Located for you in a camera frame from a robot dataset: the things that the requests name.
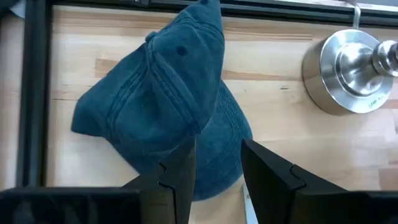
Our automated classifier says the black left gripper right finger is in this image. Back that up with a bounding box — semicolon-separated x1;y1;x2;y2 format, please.
241;138;371;224

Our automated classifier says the silver lamp with white shade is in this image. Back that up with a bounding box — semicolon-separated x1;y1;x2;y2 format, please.
301;29;398;116

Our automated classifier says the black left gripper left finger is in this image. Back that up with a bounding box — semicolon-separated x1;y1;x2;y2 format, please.
121;136;197;224

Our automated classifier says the teal blue cap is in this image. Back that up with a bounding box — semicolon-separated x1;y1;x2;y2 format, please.
70;0;253;202

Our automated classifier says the black table frame rail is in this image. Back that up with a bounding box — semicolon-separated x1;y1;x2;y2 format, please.
49;0;398;28
16;0;53;188

